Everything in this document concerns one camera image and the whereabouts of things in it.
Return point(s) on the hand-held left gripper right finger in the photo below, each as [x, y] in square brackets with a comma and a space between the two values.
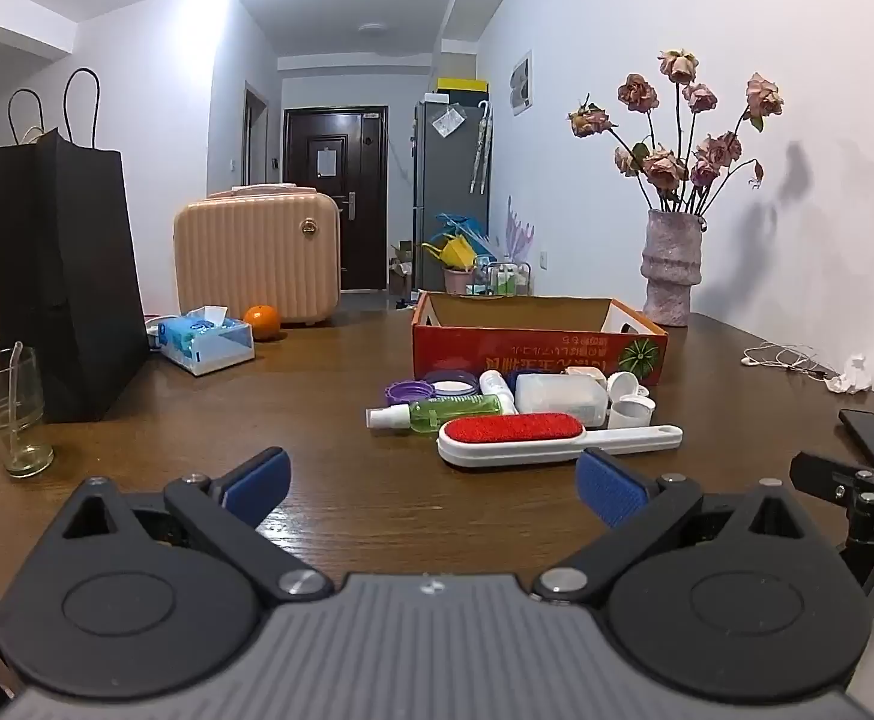
[609, 484]

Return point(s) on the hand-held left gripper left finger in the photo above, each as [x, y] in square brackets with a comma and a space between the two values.
[257, 480]

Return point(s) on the wide white ribbed lid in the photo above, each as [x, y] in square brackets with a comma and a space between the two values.
[632, 412]

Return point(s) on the white screw cap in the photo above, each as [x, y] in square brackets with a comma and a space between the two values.
[621, 384]

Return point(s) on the red and white lint brush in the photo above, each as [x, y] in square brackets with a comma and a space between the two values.
[512, 436]

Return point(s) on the orange cardboard box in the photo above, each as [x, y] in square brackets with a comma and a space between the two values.
[542, 349]

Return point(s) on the small white bottle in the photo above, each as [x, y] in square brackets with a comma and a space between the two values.
[494, 386]

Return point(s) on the purple plastic lid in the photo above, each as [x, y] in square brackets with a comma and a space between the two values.
[409, 391]

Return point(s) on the crumpled white paper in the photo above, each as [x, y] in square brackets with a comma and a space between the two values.
[853, 376]

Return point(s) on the translucent plastic container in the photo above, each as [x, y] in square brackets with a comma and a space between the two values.
[557, 397]

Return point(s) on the blue tissue pack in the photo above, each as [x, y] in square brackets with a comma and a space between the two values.
[204, 341]

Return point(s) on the orange fruit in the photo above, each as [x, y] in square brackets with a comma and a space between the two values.
[262, 321]

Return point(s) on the green spray bottle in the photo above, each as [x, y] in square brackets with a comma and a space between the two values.
[444, 412]

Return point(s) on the dark-rimmed round lid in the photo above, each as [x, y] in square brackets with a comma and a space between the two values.
[452, 386]

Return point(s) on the pink textured vase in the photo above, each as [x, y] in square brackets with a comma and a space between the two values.
[673, 270]

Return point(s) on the pink ribbed suitcase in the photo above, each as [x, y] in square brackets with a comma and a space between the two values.
[257, 255]

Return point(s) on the clear drinking glass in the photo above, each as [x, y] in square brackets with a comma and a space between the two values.
[9, 427]

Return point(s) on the pink bucket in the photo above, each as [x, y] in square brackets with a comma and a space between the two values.
[457, 281]

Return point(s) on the plain cardboard box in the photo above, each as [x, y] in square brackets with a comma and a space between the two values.
[401, 266]

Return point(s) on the clear glass straw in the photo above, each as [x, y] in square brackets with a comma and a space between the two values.
[14, 390]

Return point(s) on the dark brown entrance door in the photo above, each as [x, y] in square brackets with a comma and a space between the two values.
[332, 217]

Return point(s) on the yellow watering can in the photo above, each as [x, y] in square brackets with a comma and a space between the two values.
[456, 251]

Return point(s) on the black paper bag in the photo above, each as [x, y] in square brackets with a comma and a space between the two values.
[62, 277]

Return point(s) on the dried pink roses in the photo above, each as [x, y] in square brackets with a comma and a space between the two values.
[662, 165]

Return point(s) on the white paper notice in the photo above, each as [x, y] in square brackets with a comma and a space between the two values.
[325, 163]

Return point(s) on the grey refrigerator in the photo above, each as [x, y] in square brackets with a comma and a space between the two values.
[444, 187]

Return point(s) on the hanging folded umbrella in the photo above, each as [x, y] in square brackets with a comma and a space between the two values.
[482, 150]

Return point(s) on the clear bag of papers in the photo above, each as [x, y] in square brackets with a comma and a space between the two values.
[448, 121]

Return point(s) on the yellow box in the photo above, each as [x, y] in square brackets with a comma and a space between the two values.
[461, 85]

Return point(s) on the round ceiling lamp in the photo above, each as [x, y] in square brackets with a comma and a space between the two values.
[374, 29]

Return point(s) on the purple wall decoration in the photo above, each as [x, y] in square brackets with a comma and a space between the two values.
[519, 229]

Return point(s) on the blue plastic frame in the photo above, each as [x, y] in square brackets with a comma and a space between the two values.
[456, 223]

